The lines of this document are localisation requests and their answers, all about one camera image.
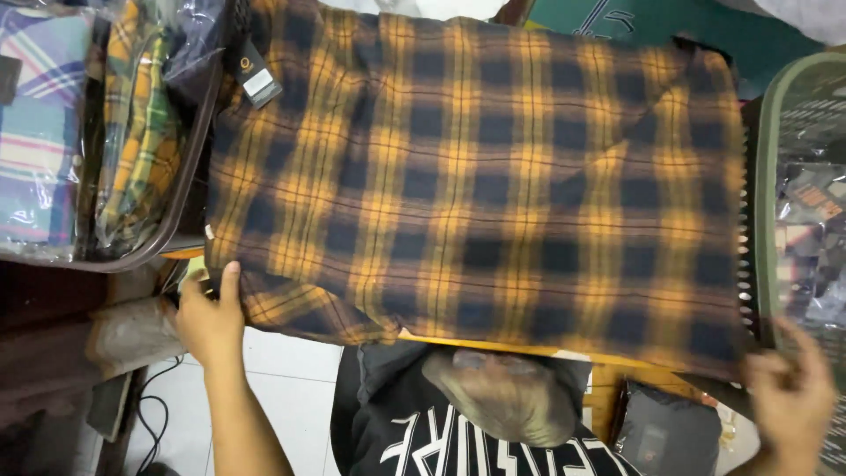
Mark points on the person's left hand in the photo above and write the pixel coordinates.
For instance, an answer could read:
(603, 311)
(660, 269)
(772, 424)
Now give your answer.
(208, 327)

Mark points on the person's black printed shirt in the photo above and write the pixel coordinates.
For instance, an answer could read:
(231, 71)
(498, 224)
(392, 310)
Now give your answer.
(410, 436)

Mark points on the person's right fingers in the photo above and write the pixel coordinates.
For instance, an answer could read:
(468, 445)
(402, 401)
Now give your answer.
(780, 363)

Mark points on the bagged pastel plaid shirt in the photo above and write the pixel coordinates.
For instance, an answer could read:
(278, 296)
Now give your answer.
(39, 132)

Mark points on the white cloth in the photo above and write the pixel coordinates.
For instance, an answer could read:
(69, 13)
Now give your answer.
(423, 6)

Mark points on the dark wooden furniture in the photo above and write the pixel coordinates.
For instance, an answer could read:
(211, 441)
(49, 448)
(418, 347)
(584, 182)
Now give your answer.
(46, 344)

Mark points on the green plastic basket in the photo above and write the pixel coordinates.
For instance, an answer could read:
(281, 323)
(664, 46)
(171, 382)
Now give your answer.
(766, 198)

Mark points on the black hang tag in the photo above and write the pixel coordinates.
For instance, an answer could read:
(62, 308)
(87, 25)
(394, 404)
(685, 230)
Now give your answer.
(256, 76)

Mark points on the brown plastic basket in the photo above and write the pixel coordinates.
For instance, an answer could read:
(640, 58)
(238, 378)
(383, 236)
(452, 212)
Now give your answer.
(191, 165)

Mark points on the teal printed garment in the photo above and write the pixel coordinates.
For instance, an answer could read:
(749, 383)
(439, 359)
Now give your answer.
(661, 30)

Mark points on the bagged green orange plaid shirt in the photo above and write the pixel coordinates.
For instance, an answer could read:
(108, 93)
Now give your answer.
(139, 132)

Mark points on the heap of bagged dark garments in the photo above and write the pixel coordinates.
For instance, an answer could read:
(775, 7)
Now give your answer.
(813, 231)

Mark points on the person's right hand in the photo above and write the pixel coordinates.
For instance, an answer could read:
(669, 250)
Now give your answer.
(793, 396)

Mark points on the bagged black garment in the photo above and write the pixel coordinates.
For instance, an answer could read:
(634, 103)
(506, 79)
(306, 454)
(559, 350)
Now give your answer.
(667, 433)

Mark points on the grey crumpled sack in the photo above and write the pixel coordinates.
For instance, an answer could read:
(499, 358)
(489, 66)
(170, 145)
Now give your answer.
(132, 334)

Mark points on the orange black plaid shirt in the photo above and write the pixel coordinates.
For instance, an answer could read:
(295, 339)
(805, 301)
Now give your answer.
(476, 178)

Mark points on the grey cloth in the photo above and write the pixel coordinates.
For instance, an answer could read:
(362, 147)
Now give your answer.
(806, 16)

